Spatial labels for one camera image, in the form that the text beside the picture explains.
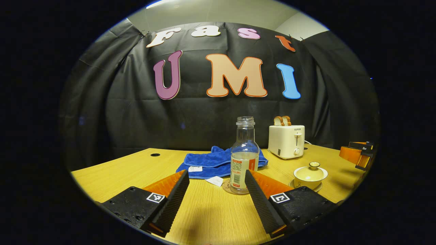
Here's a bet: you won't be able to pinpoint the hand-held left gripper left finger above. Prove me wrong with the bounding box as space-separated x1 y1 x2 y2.
102 169 190 238

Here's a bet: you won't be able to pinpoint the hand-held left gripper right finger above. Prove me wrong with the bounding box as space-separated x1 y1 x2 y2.
245 169 337 239

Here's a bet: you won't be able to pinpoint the round wooden coaster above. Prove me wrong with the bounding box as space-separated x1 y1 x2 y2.
223 182 251 195

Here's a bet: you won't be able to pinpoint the clear glass water bottle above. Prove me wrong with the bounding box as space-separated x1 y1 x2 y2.
230 117 260 194

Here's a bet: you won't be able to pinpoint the white porcelain teacup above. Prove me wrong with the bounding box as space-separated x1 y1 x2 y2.
294 168 328 190

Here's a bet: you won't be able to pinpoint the white teacup saucer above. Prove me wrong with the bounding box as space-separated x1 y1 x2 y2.
289 180 323 193

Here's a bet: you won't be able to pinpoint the blue towel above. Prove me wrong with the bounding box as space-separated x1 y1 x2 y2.
176 146 268 180

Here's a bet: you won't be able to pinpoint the cream toaster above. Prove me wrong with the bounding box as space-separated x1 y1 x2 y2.
268 125 305 160

